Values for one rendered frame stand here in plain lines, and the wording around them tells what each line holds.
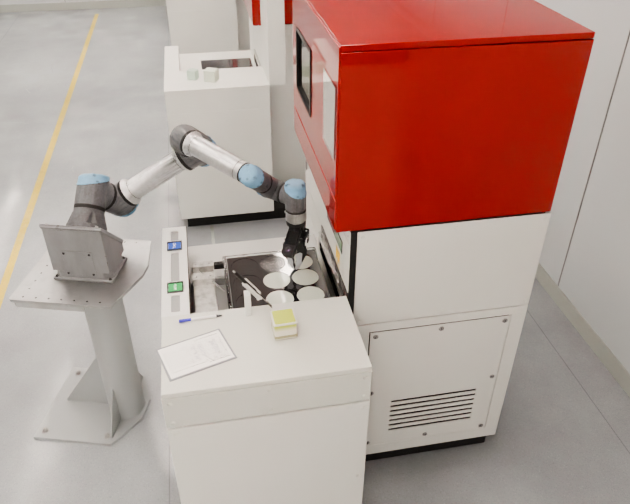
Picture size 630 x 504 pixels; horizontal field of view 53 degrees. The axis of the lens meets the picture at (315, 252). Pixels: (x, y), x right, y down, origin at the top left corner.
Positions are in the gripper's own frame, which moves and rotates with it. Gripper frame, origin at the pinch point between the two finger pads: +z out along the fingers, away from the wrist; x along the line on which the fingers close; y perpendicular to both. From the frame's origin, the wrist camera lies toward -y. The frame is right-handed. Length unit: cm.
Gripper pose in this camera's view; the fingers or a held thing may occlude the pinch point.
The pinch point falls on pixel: (294, 267)
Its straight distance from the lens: 239.4
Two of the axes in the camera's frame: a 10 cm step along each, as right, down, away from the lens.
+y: 2.8, -5.5, 7.9
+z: -0.1, 8.2, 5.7
